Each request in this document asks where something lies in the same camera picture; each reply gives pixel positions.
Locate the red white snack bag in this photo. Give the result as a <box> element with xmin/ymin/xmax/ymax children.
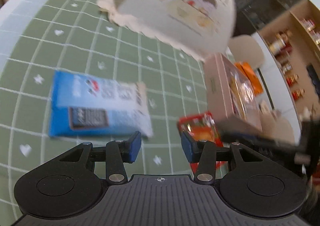
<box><xmin>177</xmin><ymin>111</ymin><xmax>223</xmax><ymax>175</ymax></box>

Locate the green grid tablecloth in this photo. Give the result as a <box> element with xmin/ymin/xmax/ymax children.
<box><xmin>1</xmin><ymin>0</ymin><xmax>207</xmax><ymax>225</ymax></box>

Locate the brown plush teddy bear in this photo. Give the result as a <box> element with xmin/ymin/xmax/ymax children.
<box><xmin>259</xmin><ymin>110</ymin><xmax>295</xmax><ymax>145</ymax></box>

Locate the pink gift box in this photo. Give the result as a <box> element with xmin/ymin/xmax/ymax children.
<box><xmin>203</xmin><ymin>53</ymin><xmax>262</xmax><ymax>134</ymax></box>

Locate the orange snack bag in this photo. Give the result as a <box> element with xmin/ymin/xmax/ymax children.
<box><xmin>235</xmin><ymin>62</ymin><xmax>264</xmax><ymax>95</ymax></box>

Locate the white food cover tent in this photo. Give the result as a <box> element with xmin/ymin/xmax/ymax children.
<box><xmin>97</xmin><ymin>0</ymin><xmax>236</xmax><ymax>60</ymax></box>

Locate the red gold figurine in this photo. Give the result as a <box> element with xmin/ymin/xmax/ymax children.
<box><xmin>286</xmin><ymin>74</ymin><xmax>299</xmax><ymax>87</ymax></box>
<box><xmin>291</xmin><ymin>89</ymin><xmax>305</xmax><ymax>101</ymax></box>

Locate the beige chair behind box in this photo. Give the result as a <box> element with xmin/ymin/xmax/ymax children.
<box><xmin>228</xmin><ymin>35</ymin><xmax>265</xmax><ymax>70</ymax></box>

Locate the blue snack bag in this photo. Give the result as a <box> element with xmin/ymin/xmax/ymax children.
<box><xmin>48</xmin><ymin>71</ymin><xmax>153</xmax><ymax>137</ymax></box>

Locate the wooden display shelf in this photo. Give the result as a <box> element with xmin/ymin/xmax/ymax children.
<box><xmin>258</xmin><ymin>0</ymin><xmax>319</xmax><ymax>118</ymax></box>

